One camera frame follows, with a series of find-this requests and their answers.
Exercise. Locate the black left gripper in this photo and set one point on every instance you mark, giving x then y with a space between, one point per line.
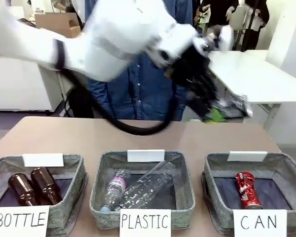
197 81

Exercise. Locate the black crushed drink can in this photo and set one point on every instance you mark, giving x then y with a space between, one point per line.
236 106

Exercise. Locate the red crushed drink can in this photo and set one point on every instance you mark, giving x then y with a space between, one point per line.
247 190

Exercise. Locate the small blue-capped plastic bottle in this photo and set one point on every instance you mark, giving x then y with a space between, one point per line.
114 187

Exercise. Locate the brown glass bottle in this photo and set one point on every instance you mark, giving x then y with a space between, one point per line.
21 188
45 185

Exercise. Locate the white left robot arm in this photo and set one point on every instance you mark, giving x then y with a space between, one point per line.
113 37

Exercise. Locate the grey fabric basket can label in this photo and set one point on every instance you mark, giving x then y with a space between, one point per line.
212 195

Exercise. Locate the grey fabric basket plastic label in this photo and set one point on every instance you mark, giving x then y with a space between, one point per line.
185 197

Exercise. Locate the white paper sign CAN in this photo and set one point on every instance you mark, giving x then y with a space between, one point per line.
259 222

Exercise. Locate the grey fabric basket bottle label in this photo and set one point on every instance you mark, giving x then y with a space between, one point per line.
71 205

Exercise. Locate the blank white card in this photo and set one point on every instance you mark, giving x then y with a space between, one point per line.
246 156
43 159
146 155

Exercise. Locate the person in denim shirt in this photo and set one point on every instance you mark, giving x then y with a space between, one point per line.
143 91

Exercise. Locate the background person black coat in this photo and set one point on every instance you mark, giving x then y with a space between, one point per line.
257 22

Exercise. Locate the background person beige trousers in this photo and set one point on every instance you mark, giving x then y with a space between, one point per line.
219 10

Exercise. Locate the large clear plastic bottle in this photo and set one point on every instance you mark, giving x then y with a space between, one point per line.
148 187

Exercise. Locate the white paper sign PLASTIC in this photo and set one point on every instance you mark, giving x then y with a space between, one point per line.
144 222

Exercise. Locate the black bag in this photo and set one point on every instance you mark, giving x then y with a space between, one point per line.
79 103

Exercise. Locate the large open cardboard box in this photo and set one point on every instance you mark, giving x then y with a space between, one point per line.
64 24

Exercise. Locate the white cabinet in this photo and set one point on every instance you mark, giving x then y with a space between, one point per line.
14 86

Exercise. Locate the white paper sign BOTTLE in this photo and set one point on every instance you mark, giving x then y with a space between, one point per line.
19 219

